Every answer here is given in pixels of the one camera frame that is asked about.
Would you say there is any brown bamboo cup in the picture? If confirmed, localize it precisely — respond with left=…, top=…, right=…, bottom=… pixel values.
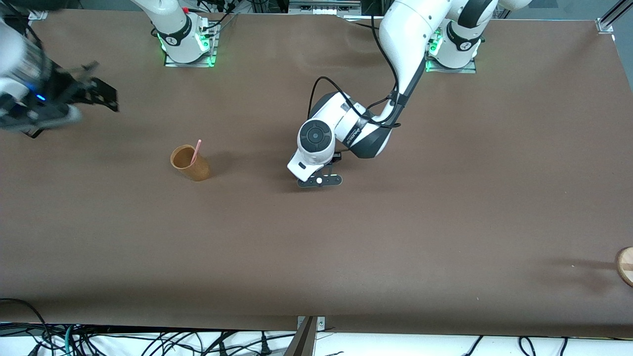
left=170, top=144, right=211, bottom=181

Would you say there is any grey power strip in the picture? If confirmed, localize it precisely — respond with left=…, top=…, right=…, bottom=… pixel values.
left=288, top=0, right=362, bottom=15

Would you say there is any round wooden disc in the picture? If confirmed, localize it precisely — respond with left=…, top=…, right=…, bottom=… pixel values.
left=616, top=246, right=633, bottom=288

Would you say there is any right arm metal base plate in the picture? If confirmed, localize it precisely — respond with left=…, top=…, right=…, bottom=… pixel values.
left=164, top=22, right=217, bottom=68

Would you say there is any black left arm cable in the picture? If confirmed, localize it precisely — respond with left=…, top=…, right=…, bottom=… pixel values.
left=309, top=27, right=402, bottom=130

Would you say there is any black cable bundle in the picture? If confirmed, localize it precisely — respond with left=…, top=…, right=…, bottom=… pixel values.
left=197, top=0, right=239, bottom=31

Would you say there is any metal bracket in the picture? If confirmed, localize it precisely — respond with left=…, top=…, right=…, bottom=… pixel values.
left=297, top=315, right=326, bottom=331

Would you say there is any black cable on table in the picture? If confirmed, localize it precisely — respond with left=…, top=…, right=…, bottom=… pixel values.
left=341, top=14, right=387, bottom=31

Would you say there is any grey frame beam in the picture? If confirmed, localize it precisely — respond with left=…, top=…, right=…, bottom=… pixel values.
left=283, top=316, right=317, bottom=356

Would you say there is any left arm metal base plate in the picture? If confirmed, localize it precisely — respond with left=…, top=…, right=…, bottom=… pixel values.
left=425, top=49, right=477, bottom=74

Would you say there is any black looping cable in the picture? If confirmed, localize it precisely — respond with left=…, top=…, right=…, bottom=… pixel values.
left=0, top=298, right=56, bottom=356

